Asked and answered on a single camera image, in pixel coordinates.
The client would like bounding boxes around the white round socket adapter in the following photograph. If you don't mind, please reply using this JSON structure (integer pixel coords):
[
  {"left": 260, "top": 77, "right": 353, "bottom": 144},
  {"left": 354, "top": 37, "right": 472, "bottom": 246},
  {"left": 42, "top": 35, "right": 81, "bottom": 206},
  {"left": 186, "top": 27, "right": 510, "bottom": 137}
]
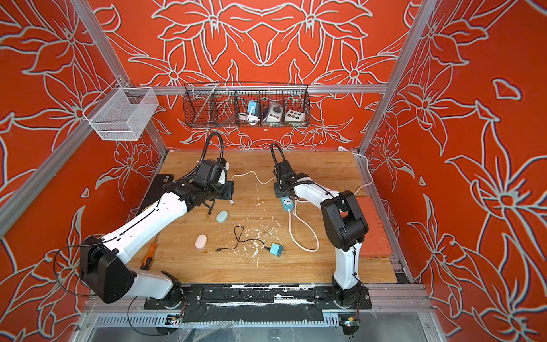
[{"left": 265, "top": 103, "right": 283, "bottom": 123}]

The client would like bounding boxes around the black thin usb cable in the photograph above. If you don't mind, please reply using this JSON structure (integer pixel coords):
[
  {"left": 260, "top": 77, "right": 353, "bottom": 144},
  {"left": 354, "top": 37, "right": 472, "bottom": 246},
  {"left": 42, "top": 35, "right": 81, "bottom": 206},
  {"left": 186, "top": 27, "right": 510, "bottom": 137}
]
[{"left": 214, "top": 225, "right": 272, "bottom": 253}]

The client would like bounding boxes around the blue power strip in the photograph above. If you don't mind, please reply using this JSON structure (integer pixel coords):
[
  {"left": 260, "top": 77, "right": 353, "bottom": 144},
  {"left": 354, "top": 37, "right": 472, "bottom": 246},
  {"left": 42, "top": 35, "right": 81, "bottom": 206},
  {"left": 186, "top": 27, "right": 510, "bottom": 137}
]
[{"left": 281, "top": 196, "right": 294, "bottom": 212}]

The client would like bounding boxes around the mint green earbuds case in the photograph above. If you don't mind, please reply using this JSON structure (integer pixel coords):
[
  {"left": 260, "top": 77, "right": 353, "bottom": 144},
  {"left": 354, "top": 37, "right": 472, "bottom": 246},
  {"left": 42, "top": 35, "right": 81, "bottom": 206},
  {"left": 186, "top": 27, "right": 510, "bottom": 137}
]
[{"left": 216, "top": 210, "right": 229, "bottom": 224}]

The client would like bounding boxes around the white charging cable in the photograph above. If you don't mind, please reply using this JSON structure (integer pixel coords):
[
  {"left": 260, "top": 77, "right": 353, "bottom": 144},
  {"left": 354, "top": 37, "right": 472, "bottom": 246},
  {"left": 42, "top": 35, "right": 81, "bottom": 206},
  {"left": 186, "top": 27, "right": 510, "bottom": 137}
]
[{"left": 230, "top": 170, "right": 276, "bottom": 186}]

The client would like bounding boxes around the black flat tool case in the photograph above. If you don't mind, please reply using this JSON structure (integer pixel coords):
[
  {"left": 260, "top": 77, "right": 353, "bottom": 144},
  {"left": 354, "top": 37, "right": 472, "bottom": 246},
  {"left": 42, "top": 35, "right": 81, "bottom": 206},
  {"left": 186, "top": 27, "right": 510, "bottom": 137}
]
[{"left": 137, "top": 174, "right": 174, "bottom": 215}]

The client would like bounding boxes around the white mesh wall basket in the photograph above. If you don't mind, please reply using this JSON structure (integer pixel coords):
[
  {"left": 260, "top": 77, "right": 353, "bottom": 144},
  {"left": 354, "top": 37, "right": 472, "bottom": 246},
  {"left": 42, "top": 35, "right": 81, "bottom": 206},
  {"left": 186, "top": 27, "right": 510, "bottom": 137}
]
[{"left": 83, "top": 88, "right": 159, "bottom": 141}]

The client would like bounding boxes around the blue white charger in basket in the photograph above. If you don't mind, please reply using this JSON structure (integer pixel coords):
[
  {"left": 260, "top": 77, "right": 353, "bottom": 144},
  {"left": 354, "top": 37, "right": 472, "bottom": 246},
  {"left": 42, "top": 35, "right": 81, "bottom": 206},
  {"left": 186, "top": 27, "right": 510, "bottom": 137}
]
[{"left": 246, "top": 101, "right": 260, "bottom": 118}]

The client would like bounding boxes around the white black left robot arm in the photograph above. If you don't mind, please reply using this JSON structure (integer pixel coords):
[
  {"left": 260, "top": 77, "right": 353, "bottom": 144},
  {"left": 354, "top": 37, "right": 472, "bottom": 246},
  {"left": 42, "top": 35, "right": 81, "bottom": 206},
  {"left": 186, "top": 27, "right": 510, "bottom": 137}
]
[{"left": 79, "top": 157, "right": 234, "bottom": 308}]

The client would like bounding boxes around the red plastic toolbox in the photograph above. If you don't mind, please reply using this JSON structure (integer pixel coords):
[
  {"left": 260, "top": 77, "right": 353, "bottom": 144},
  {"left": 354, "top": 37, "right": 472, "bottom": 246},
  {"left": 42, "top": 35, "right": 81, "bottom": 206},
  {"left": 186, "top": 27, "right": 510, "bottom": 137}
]
[{"left": 357, "top": 197, "right": 393, "bottom": 259}]

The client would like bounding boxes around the pink earbuds case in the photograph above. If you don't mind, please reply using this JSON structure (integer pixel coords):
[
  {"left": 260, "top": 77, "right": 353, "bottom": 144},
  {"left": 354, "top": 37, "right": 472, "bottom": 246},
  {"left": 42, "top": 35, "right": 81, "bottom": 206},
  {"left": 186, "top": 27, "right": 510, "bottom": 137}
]
[{"left": 195, "top": 234, "right": 208, "bottom": 250}]

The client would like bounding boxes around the black wire wall basket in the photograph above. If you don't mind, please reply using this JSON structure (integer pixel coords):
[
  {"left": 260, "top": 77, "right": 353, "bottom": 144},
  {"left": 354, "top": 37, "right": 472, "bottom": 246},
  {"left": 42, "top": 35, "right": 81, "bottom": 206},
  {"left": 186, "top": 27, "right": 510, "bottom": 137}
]
[{"left": 182, "top": 81, "right": 311, "bottom": 128}]

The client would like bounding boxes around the teal wall charger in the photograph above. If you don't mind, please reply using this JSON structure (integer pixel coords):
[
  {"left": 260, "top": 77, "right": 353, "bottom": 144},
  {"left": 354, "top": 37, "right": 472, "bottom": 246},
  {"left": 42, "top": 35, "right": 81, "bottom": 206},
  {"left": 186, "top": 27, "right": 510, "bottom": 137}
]
[{"left": 269, "top": 243, "right": 283, "bottom": 257}]

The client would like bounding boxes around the orange black screwdriver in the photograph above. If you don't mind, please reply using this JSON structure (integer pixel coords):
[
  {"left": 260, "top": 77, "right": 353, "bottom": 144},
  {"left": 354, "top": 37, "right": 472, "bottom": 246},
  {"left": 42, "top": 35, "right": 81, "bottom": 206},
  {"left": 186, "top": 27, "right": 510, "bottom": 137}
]
[{"left": 140, "top": 242, "right": 158, "bottom": 271}]

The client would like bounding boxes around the white cube socket adapter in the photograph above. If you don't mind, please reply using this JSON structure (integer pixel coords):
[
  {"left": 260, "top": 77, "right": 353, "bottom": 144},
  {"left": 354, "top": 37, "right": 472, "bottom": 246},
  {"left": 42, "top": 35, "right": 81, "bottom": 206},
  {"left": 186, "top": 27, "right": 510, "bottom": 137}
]
[{"left": 284, "top": 110, "right": 306, "bottom": 125}]

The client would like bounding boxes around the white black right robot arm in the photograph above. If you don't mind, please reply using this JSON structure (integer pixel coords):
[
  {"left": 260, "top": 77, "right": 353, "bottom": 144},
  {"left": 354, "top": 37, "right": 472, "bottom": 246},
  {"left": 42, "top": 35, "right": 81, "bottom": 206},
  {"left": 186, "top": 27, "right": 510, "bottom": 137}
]
[{"left": 273, "top": 160, "right": 368, "bottom": 307}]

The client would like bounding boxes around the white power strip cord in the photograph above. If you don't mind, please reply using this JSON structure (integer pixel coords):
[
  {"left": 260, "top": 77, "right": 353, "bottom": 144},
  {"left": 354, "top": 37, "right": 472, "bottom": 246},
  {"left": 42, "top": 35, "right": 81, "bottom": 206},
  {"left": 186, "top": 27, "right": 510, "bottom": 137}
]
[{"left": 287, "top": 149, "right": 375, "bottom": 253}]

